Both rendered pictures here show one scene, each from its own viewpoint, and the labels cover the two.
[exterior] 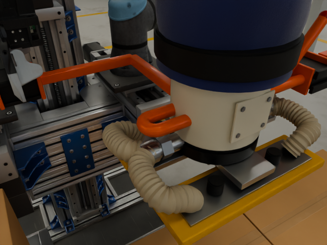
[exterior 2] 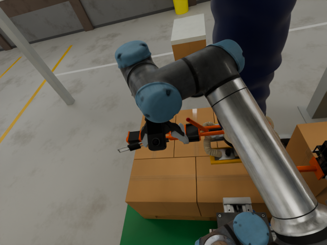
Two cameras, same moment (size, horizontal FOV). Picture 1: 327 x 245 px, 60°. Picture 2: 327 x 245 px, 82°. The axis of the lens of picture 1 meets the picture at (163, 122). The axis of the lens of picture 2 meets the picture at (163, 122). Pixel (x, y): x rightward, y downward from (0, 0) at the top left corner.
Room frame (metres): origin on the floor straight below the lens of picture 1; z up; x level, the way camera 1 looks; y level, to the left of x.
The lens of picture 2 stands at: (1.10, 0.09, 2.04)
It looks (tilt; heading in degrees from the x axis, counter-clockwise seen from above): 47 degrees down; 229
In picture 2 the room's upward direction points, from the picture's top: 20 degrees counter-clockwise
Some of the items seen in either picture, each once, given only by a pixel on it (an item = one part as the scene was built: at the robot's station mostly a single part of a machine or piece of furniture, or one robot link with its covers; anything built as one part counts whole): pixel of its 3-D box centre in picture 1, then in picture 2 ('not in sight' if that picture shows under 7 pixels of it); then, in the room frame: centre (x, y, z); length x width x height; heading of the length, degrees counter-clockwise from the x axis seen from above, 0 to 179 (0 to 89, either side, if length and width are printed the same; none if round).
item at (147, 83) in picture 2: not in sight; (161, 89); (0.89, -0.12, 1.82); 0.11 x 0.11 x 0.08; 57
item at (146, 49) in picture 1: (130, 53); not in sight; (0.91, 0.11, 1.09); 0.15 x 0.15 x 0.10
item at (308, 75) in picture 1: (304, 71); (192, 132); (0.57, -0.31, 1.18); 0.10 x 0.08 x 0.06; 31
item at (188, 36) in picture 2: not in sight; (190, 41); (-0.95, -1.22, 0.82); 0.60 x 0.40 x 0.40; 28
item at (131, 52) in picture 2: not in sight; (138, 69); (0.86, -0.21, 1.82); 0.09 x 0.08 x 0.11; 57
